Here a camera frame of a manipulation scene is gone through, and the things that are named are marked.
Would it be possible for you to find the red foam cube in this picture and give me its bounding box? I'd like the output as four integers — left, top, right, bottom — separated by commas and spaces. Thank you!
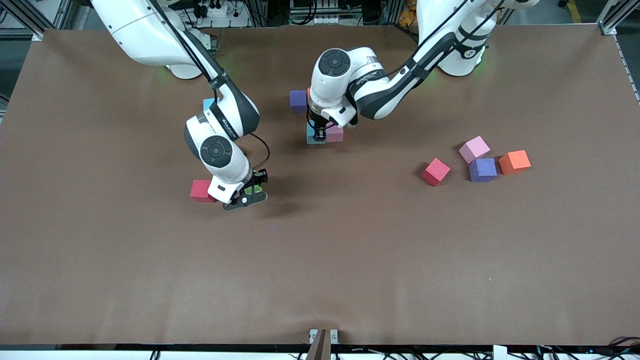
190, 179, 217, 204
421, 157, 451, 187

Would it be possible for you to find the white power strip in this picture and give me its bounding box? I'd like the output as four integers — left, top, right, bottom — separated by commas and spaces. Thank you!
192, 0, 236, 19

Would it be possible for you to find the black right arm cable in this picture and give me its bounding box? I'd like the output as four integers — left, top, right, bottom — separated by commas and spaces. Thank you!
147, 0, 271, 172

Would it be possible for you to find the aluminium frame profile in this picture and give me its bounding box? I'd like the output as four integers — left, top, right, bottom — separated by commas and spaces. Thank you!
0, 0, 71, 42
597, 0, 640, 36

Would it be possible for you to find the bag of orange items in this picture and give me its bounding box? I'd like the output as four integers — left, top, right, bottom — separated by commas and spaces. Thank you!
398, 0, 418, 27

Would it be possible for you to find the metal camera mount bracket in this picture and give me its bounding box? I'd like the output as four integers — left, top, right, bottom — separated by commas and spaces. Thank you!
306, 328, 339, 360

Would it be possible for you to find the grey electronics box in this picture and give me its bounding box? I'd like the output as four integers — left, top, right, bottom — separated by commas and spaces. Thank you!
289, 0, 342, 26

